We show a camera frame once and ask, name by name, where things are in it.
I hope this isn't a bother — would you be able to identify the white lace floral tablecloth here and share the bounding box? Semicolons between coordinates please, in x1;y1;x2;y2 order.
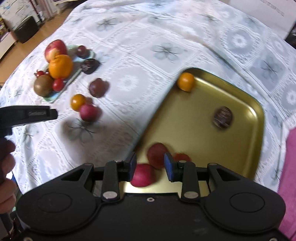
0;0;296;195

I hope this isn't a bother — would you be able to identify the person's left hand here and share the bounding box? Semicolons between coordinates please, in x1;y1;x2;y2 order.
0;140;17;214

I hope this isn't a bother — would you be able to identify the gold metal tray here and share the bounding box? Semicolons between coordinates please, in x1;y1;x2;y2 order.
120;67;265;194

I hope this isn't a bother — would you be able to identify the red apple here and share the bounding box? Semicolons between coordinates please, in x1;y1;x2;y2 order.
44;39;68;63

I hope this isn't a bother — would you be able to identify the white cartoon cabinet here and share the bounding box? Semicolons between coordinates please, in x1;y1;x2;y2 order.
0;0;35;28

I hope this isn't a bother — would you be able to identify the white low shelf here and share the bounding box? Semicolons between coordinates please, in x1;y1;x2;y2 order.
0;31;17;59

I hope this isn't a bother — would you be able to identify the black speaker box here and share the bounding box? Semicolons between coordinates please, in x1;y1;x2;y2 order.
14;16;39;44

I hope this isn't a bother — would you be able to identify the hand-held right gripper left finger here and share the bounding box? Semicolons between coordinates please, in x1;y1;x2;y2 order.
60;152;137;202

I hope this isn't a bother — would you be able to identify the red radish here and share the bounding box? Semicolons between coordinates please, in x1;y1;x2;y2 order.
80;104;101;122
131;163;156;188

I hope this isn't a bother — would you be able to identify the brown kiwi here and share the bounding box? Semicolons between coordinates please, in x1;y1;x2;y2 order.
33;75;55;97

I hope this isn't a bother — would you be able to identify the pink cloth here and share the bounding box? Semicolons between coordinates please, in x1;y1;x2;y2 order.
276;128;296;241

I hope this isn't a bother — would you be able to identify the orange cherry tomato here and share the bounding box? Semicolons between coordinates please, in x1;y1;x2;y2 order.
177;72;195;92

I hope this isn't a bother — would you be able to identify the small dark purple plum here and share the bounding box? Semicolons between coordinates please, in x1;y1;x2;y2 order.
76;45;89;58

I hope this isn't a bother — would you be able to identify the large red cherry tomato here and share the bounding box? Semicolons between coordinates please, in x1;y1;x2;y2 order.
147;143;170;169

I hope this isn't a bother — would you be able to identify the black dried persimmon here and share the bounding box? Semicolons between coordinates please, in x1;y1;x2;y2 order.
81;58;100;75
212;106;233;129

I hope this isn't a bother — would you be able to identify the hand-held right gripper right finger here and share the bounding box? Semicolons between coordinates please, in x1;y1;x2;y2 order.
164;153;243;200

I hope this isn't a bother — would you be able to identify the dark bag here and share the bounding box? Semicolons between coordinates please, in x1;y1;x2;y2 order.
285;30;296;48

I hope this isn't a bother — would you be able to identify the orange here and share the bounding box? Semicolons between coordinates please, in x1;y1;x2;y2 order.
48;54;74;80

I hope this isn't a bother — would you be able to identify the light green tray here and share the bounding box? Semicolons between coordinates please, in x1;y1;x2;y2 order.
40;44;96;103

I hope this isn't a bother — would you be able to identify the yellow green cherry tomato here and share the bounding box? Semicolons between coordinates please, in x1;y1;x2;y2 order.
71;94;86;110

